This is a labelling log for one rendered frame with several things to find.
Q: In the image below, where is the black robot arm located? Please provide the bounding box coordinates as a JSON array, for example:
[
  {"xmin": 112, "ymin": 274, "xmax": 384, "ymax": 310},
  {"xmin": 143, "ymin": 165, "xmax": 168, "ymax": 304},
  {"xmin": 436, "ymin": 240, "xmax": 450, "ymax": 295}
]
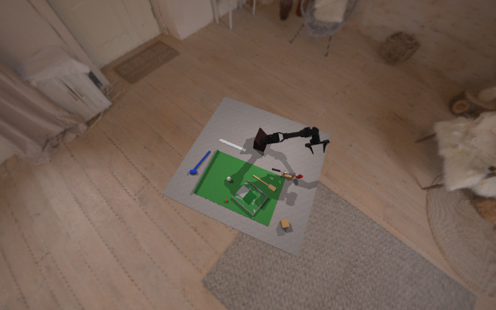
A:
[{"xmin": 260, "ymin": 127, "xmax": 319, "ymax": 145}]

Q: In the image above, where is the blue long bar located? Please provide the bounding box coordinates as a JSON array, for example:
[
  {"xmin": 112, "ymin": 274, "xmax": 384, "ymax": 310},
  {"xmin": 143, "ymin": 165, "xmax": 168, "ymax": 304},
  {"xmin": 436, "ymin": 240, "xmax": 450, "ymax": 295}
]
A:
[{"xmin": 190, "ymin": 151, "xmax": 210, "ymax": 174}]

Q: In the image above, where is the brown cube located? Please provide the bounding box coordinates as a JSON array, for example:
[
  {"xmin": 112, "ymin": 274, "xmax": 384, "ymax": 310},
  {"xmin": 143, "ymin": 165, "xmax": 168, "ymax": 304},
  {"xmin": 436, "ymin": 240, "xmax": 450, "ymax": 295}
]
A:
[{"xmin": 280, "ymin": 220, "xmax": 290, "ymax": 228}]

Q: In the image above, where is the green putting mat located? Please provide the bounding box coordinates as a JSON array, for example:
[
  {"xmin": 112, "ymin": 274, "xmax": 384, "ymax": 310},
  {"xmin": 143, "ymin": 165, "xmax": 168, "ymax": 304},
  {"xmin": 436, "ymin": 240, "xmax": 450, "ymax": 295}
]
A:
[{"xmin": 195, "ymin": 151, "xmax": 285, "ymax": 226}]

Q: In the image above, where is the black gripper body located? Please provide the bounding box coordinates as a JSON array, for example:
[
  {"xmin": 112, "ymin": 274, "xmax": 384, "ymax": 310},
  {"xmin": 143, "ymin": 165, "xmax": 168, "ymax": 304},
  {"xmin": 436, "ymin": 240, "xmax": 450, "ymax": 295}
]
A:
[{"xmin": 305, "ymin": 134, "xmax": 329, "ymax": 147}]

